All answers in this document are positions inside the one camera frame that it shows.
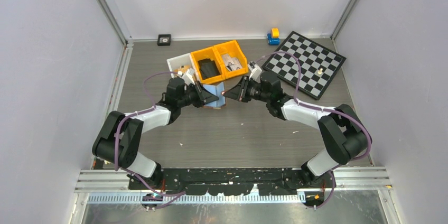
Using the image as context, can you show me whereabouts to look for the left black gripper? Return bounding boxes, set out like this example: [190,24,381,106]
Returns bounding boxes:
[178,81,219,108]

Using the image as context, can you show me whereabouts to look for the white plastic bin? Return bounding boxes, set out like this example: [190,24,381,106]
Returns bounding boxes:
[166,53,200,82]

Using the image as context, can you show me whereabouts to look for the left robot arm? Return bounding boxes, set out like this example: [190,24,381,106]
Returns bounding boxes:
[92,78,219,189]

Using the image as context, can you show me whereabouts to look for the brown leather card holder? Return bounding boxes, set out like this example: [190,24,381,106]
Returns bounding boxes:
[203,81,226,109]

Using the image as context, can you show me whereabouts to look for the black and white chessboard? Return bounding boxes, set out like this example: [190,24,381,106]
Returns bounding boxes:
[262,31,346,100]

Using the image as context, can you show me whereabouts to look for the black wallet in bin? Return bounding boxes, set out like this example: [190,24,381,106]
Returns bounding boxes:
[198,59,220,80]

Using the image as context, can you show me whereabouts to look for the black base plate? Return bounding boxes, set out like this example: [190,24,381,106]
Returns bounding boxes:
[127,167,337,197]

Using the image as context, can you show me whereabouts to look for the cards in yellow bin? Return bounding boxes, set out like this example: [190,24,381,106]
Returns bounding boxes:
[221,53,243,71]

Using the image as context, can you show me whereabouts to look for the yellow bin with black item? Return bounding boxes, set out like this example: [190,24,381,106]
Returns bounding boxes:
[191,46,225,85]

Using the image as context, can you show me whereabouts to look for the small black square box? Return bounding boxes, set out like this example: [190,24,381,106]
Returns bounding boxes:
[157,34,172,46]

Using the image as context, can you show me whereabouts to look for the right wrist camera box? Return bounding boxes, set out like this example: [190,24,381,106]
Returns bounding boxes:
[248,61,263,81]

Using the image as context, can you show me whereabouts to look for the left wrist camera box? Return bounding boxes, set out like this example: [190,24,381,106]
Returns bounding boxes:
[178,68,196,86]

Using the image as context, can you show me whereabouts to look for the blue and yellow toy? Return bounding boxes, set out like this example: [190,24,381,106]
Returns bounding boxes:
[267,28,280,45]

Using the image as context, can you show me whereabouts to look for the brown items in white bin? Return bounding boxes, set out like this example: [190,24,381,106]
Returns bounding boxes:
[174,65,195,77]

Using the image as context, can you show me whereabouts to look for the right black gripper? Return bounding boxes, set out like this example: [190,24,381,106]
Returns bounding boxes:
[223,76,270,104]

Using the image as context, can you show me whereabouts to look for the yellow bin with cards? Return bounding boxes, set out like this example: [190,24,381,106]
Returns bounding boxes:
[213,40,249,79]

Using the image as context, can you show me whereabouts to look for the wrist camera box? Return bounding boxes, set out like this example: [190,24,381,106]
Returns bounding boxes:
[248,61,263,81]
[178,68,196,86]

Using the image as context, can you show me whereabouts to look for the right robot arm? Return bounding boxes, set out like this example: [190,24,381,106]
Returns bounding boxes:
[222,72,372,187]

